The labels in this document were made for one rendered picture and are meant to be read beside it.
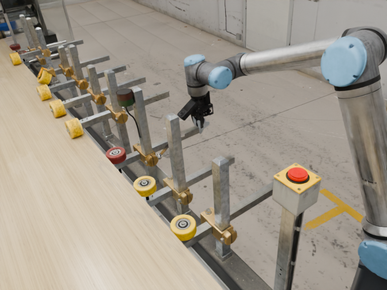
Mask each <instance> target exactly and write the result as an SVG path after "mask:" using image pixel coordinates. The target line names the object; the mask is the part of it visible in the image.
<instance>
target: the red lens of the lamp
mask: <svg viewBox="0 0 387 290"><path fill-rule="evenodd" d="M116 96H117V99H118V100H119V101H127V100H130V99H132V98H133V93H132V90H131V92H130V93H129V94H126V95H118V94H117V92H116Z"/></svg>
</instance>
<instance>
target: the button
mask: <svg viewBox="0 0 387 290"><path fill-rule="evenodd" d="M288 177H289V178H290V179H291V180H293V181H297V182H301V181H304V180H306V179H307V178H308V172H307V171H306V170H304V169H303V168H300V167H294V168H291V169H290V170H289V171H288Z"/></svg>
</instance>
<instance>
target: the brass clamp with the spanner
mask: <svg viewBox="0 0 387 290"><path fill-rule="evenodd" d="M133 149H134V151H137V152H139V153H140V156H141V159H140V160H141V161H142V162H143V163H144V164H145V165H146V166H151V167H153V166H155V165H156V164H157V163H158V157H157V156H156V155H155V152H154V151H153V152H152V153H150V154H148V155H145V154H144V153H143V152H142V150H141V146H137V144H135V145H133Z"/></svg>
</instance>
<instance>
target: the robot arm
mask: <svg viewBox="0 0 387 290"><path fill-rule="evenodd" d="M386 58H387V34H386V33H385V32H384V31H383V30H381V29H380V28H377V27H374V26H359V27H355V28H350V29H346V30H344V31H343V33H342V34H341V36H335V37H329V38H326V39H320V40H315V41H308V42H305V43H299V44H294V45H288V46H284V47H279V48H273V49H268V50H263V51H258V52H252V53H245V52H243V53H239V54H237V55H235V56H232V57H230V58H228V59H225V60H223V61H220V62H218V63H215V64H214V63H210V62H207V61H205V57H204V55H191V56H189V57H187V58H185V59H184V68H185V77H186V81H187V90H188V94H189V95H190V96H191V99H190V100H189V101H188V102H187V104H186V105H185V106H184V107H183V108H182V109H181V111H179V113H178V114H177V115H178V117H179V118H181V119H182V120H184V121H185V120H186V119H187V118H188V116H189V115H191V118H192V121H193V123H194V125H196V126H197V127H199V133H200V134H201V133H202V132H203V130H204V129H205V128H206V127H207V126H208V125H209V124H210V122H209V121H206V119H205V118H204V116H208V115H212V114H214V112H213V111H212V112H211V110H210V108H211V107H212V110H213V104H212V103H211V102H210V91H208V88H207V85H208V86H211V87H213V88H215V89H220V90H221V89H225V88H227V87H228V86H229V85H230V83H231V81H232V80H234V79H236V78H238V77H242V76H247V75H252V74H261V73H270V72H275V71H284V70H293V69H299V68H308V67H317V66H321V72H322V74H323V76H324V78H325V79H326V81H329V83H330V84H331V85H334V88H335V92H336V93H337V97H338V100H339V105H340V110H341V113H342V117H343V122H344V126H345V129H346V134H347V139H348V143H349V146H350V150H351V155H352V160H353V163H354V167H355V172H356V176H357V179H358V184H359V188H360V192H361V196H362V200H363V205H364V208H365V212H366V215H365V216H364V217H363V218H362V221H361V225H362V229H363V233H364V236H365V238H364V240H363V242H361V243H360V244H359V247H358V255H359V258H360V260H361V261H362V263H363V264H364V265H365V267H367V268H368V269H369V270H370V271H372V272H373V273H375V274H376V275H378V276H380V277H382V278H384V279H387V112H386V107H385V101H384V97H383V93H382V87H381V82H380V81H381V76H380V71H379V67H378V66H379V65H380V64H382V63H383V62H384V61H385V59H386ZM209 104H210V105H209Z"/></svg>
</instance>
